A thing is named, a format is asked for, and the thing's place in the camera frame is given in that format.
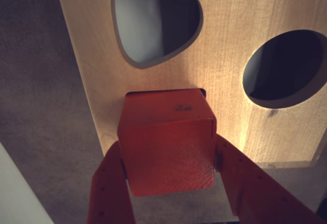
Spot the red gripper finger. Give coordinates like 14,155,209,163
86,142,136,224
215,135,327,224

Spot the red cube block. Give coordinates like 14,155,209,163
116,87,217,197

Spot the wooden shape sorter box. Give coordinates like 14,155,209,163
53,0,327,168

